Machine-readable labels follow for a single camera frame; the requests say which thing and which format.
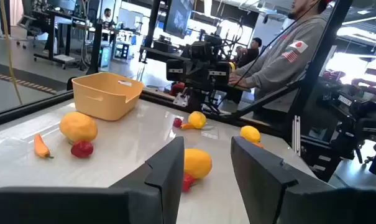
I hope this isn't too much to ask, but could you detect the yellow lemon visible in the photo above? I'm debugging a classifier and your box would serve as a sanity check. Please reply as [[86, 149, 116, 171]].
[[239, 124, 262, 144], [188, 110, 208, 130]]

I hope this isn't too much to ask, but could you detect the yellow hanging cable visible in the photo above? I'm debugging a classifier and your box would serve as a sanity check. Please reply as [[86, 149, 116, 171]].
[[0, 0, 23, 106]]

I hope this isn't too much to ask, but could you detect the black mat striped edge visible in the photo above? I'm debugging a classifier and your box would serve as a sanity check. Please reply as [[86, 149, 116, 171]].
[[0, 60, 68, 96]]

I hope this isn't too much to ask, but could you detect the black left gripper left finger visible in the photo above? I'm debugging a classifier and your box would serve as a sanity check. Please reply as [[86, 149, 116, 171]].
[[109, 136, 186, 224]]

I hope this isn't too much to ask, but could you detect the black monitor screen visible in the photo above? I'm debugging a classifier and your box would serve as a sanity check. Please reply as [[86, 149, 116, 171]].
[[163, 0, 195, 40]]

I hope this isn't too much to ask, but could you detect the yellow plastic basket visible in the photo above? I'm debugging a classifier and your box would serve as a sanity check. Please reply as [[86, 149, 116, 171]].
[[71, 72, 144, 121]]

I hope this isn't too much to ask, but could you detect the white mounting bracket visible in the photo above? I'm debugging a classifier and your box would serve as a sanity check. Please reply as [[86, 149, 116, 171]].
[[173, 91, 190, 108]]

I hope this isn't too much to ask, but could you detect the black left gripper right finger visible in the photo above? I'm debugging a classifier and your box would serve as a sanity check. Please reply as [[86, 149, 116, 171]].
[[230, 136, 335, 224]]

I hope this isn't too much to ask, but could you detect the black desk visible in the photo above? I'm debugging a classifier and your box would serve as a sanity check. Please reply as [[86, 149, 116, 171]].
[[31, 9, 92, 68]]

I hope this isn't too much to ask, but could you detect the grey office chair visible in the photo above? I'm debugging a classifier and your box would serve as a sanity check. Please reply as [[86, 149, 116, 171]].
[[16, 14, 44, 50]]

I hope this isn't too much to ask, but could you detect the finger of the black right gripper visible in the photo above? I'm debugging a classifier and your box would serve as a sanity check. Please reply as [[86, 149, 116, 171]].
[[211, 61, 231, 87], [166, 59, 186, 83]]

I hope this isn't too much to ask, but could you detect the person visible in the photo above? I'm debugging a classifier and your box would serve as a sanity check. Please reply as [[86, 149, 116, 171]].
[[234, 37, 264, 68], [227, 0, 333, 125], [100, 7, 114, 32]]

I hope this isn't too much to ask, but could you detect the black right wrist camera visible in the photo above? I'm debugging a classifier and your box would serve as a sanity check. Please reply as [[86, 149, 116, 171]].
[[190, 40, 214, 60]]

